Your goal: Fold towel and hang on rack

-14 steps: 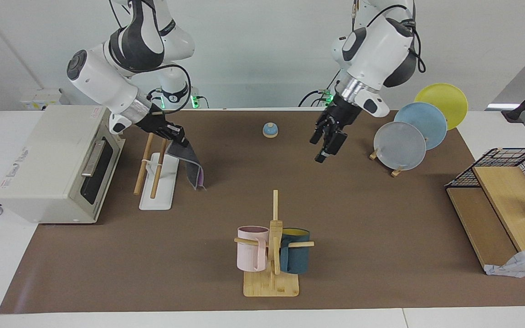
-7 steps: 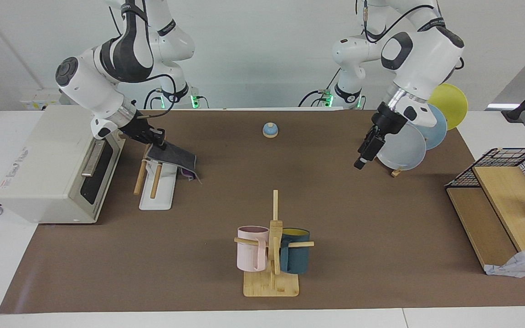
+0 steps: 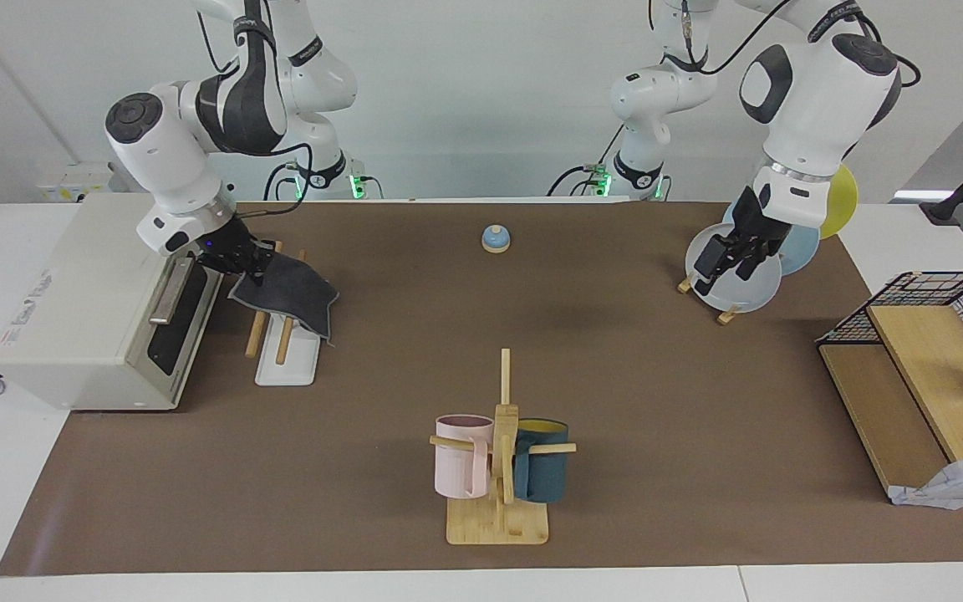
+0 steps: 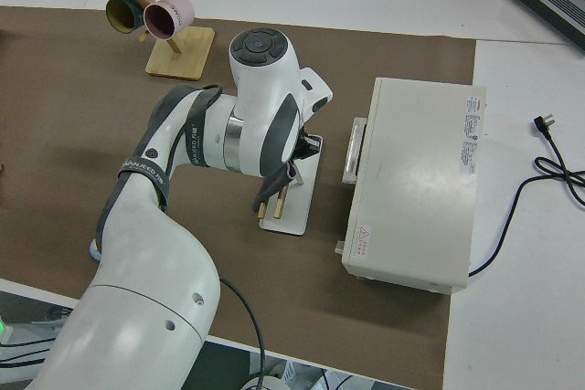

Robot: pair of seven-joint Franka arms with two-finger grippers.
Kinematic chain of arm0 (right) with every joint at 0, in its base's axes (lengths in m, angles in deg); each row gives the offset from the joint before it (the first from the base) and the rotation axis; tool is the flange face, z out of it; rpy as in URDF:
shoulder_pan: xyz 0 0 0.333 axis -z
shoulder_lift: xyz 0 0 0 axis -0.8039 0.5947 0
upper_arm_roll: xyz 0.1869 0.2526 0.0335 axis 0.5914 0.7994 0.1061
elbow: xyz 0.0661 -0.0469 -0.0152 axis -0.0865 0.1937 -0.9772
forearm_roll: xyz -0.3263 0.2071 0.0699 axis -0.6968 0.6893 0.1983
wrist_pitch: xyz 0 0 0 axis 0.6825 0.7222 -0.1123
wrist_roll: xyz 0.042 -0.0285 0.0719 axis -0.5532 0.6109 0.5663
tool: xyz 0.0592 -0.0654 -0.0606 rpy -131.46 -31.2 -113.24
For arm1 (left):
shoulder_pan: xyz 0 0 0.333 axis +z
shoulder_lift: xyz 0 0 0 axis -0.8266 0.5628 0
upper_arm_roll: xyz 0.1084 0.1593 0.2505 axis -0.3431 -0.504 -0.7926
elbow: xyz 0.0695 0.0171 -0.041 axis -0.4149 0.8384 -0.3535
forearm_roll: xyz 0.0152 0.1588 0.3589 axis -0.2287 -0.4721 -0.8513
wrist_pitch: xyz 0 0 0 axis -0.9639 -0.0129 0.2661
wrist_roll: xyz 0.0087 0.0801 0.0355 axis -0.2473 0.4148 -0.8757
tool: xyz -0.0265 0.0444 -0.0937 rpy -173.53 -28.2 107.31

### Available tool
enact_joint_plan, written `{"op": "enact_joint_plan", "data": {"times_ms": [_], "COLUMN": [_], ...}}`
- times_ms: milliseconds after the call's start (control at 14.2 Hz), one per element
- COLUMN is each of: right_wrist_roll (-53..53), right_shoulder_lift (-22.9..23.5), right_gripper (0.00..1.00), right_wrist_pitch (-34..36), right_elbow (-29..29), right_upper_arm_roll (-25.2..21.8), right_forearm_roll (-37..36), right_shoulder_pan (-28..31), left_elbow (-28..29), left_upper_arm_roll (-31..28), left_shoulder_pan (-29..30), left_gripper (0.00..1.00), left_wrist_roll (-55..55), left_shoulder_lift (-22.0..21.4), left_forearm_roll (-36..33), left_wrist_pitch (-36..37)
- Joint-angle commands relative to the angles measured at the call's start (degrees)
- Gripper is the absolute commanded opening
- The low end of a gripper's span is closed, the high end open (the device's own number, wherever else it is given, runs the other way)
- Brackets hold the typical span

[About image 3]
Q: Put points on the grey plate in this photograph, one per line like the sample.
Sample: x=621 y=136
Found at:
x=741 y=293

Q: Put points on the pink mug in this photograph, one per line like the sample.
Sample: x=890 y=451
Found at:
x=452 y=468

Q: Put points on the brown table mat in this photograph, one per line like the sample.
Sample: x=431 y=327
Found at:
x=448 y=334

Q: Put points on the dark teal mug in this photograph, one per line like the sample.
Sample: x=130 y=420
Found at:
x=544 y=468

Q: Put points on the light blue plate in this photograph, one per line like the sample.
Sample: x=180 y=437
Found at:
x=799 y=247

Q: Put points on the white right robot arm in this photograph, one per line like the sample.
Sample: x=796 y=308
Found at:
x=172 y=159

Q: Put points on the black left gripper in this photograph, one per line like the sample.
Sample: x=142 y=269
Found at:
x=753 y=221

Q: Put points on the beige toaster oven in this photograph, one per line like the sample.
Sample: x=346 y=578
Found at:
x=72 y=309

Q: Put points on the blue jar with wooden knob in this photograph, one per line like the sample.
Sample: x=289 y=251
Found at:
x=496 y=241

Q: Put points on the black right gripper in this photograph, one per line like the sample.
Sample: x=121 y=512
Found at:
x=226 y=247

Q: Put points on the white power strip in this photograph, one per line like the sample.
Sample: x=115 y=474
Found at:
x=76 y=184

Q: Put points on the purple and grey towel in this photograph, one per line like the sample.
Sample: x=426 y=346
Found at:
x=293 y=293

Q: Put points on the wooden crate with basket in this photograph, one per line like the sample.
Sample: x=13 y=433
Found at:
x=958 y=485

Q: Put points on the wooden plate rack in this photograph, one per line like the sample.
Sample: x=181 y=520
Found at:
x=728 y=316

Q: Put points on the wooden mug tree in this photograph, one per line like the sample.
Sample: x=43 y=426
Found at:
x=502 y=522

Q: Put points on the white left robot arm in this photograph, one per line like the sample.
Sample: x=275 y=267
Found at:
x=816 y=100

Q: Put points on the white rack with wooden bars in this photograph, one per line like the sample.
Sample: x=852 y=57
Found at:
x=293 y=368

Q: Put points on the wooden shelf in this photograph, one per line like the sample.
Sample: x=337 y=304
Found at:
x=924 y=385

